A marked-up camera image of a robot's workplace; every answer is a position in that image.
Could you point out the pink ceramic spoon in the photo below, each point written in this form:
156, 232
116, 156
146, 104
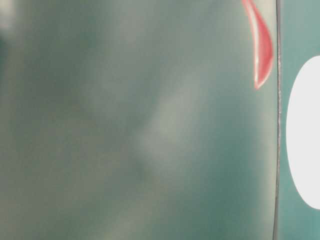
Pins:
263, 54

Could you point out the white round bowl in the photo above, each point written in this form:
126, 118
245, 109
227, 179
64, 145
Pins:
303, 132

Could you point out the green table mat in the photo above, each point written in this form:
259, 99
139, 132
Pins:
299, 41

